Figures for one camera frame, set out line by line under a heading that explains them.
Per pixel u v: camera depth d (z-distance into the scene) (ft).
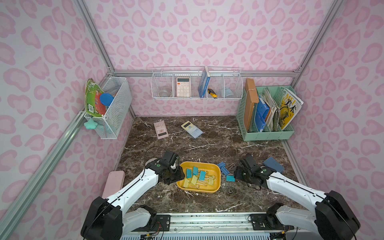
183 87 3.07
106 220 1.28
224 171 2.90
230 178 2.88
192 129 3.61
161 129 3.61
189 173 2.91
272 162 3.04
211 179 2.83
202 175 2.89
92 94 2.35
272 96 3.47
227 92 3.27
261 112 3.20
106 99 2.47
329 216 1.31
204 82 2.88
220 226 2.36
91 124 2.06
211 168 2.89
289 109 3.24
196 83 3.23
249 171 2.16
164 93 3.13
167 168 2.11
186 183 2.75
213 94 3.04
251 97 2.75
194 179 2.81
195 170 2.97
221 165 3.02
